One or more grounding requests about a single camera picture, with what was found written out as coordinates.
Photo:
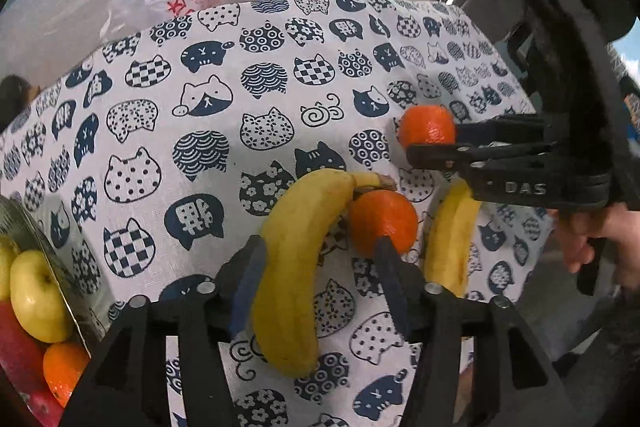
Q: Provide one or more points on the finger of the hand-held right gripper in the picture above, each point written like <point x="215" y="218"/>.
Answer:
<point x="500" y="129"/>
<point x="475" y="157"/>

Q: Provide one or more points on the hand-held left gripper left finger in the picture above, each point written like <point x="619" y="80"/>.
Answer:
<point x="247" y="287"/>

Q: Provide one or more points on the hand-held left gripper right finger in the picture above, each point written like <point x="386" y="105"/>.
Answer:
<point x="392" y="287"/>

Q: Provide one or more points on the large yellow banana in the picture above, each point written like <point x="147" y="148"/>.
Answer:
<point x="290" y="267"/>

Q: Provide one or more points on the small orange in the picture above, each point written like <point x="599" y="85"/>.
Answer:
<point x="385" y="217"/>
<point x="425" y="124"/>

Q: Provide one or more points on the scalloped clear glass plate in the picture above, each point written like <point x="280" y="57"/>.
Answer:
<point x="47" y="237"/>

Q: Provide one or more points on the red apple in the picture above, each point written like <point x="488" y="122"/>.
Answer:
<point x="42" y="409"/>
<point x="17" y="347"/>

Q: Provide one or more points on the yellow-green apple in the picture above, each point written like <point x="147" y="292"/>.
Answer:
<point x="6" y="267"/>
<point x="37" y="302"/>

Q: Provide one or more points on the person's right hand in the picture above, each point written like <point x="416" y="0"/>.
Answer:
<point x="625" y="227"/>

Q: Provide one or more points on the small yellow banana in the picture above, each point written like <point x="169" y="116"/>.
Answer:
<point x="450" y="242"/>

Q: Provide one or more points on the cat print tablecloth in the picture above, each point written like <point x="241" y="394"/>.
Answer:
<point x="165" y="122"/>

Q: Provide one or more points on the large orange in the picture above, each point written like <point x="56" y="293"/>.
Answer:
<point x="62" y="372"/>

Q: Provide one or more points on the black round object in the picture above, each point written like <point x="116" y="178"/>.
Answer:
<point x="12" y="99"/>

